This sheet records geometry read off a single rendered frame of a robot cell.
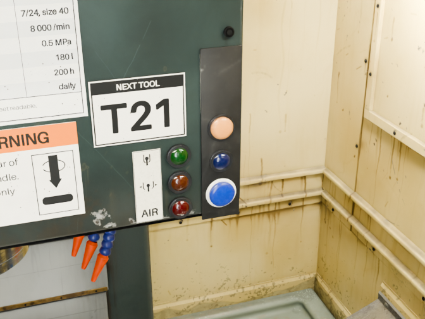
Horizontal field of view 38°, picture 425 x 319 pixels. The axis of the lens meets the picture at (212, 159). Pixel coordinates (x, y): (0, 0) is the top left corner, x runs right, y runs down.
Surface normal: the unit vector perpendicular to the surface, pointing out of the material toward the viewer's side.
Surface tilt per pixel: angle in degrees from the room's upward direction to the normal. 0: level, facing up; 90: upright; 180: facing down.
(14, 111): 90
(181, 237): 90
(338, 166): 90
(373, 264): 90
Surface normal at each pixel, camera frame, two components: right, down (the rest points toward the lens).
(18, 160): 0.31, 0.40
